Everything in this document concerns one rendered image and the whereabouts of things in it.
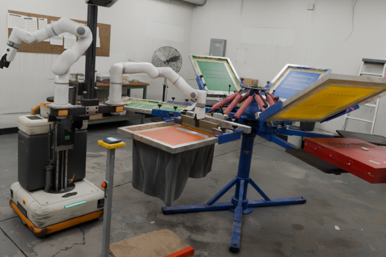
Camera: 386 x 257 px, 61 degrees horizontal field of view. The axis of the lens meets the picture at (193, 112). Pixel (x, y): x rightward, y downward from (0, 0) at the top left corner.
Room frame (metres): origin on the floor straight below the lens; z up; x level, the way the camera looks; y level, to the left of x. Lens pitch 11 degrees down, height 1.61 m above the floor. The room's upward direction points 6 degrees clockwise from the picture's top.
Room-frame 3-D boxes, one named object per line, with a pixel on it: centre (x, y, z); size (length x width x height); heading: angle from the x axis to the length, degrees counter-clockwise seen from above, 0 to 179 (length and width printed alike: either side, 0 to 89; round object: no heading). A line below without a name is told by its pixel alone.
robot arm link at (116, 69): (2.60, 0.63, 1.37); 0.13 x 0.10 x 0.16; 5
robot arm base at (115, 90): (2.60, 0.64, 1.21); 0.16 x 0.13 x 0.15; 47
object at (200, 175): (2.32, -0.05, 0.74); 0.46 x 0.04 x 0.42; 141
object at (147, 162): (2.26, 0.26, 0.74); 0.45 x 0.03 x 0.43; 51
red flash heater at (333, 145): (1.97, -1.09, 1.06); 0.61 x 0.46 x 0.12; 21
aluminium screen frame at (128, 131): (2.49, 0.07, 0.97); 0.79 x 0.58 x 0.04; 141
